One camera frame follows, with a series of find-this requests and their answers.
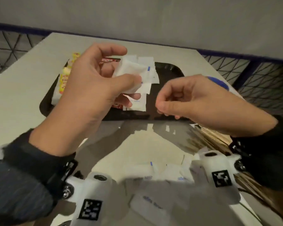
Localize blue cup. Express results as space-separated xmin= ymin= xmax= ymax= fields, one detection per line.
xmin=206 ymin=76 xmax=230 ymax=91

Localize white sugar sachets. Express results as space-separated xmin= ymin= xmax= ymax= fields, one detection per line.
xmin=122 ymin=161 xmax=196 ymax=226

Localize black right wrist band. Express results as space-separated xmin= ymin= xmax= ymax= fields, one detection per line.
xmin=229 ymin=115 xmax=283 ymax=191

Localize person's right hand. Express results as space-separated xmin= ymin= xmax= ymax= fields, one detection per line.
xmin=155 ymin=74 xmax=279 ymax=137

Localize row of tea bags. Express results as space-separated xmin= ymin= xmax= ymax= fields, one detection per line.
xmin=51 ymin=53 xmax=81 ymax=106

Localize person's left hand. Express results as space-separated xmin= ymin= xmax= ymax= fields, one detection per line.
xmin=29 ymin=43 xmax=142 ymax=156

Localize white sugar packet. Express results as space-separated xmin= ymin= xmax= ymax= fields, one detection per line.
xmin=121 ymin=77 xmax=152 ymax=95
xmin=112 ymin=58 xmax=151 ymax=79

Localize brown plastic tray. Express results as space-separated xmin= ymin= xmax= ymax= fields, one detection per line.
xmin=39 ymin=59 xmax=196 ymax=121

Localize bundle of wooden stir sticks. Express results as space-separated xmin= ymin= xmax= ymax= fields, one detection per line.
xmin=191 ymin=124 xmax=283 ymax=210

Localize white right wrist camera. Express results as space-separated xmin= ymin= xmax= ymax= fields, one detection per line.
xmin=190 ymin=150 xmax=245 ymax=205

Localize black wrist band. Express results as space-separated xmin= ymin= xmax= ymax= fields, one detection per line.
xmin=0 ymin=129 xmax=80 ymax=226
xmin=229 ymin=115 xmax=283 ymax=191

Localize white box with marker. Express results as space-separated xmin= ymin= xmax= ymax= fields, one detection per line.
xmin=62 ymin=171 xmax=114 ymax=226

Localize row of red Nescafe sachets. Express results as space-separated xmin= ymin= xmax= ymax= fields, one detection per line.
xmin=100 ymin=57 xmax=124 ymax=109

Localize black left wrist band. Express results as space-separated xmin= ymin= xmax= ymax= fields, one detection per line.
xmin=0 ymin=129 xmax=80 ymax=226

